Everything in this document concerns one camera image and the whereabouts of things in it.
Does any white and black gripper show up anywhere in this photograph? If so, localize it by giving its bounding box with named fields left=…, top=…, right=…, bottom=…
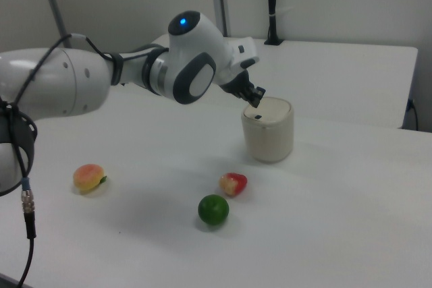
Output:
left=221, top=36, right=266, bottom=109

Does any cream bin lid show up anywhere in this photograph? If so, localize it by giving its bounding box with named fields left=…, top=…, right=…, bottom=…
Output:
left=243, top=97, right=292, bottom=124

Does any cream garbage bin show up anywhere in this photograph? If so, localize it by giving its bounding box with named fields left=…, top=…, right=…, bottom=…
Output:
left=240, top=96, right=295, bottom=163

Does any red toy strawberry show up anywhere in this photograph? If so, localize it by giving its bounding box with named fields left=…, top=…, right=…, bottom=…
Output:
left=219, top=172, right=248, bottom=198

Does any green lime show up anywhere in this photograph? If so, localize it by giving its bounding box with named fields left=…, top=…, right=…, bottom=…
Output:
left=197, top=194, right=230, bottom=226

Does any orange pink toy peach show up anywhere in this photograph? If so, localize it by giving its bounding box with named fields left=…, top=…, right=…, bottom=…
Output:
left=73, top=164, right=108, bottom=195

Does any black camera stand pole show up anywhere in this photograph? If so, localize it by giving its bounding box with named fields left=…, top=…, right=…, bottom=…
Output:
left=263, top=0, right=284, bottom=46

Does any dark cable behind table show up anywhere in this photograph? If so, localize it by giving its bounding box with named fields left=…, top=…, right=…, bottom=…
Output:
left=407, top=98, right=420, bottom=131

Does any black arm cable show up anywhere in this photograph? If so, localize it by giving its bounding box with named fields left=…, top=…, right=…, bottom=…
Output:
left=0, top=33, right=117, bottom=288

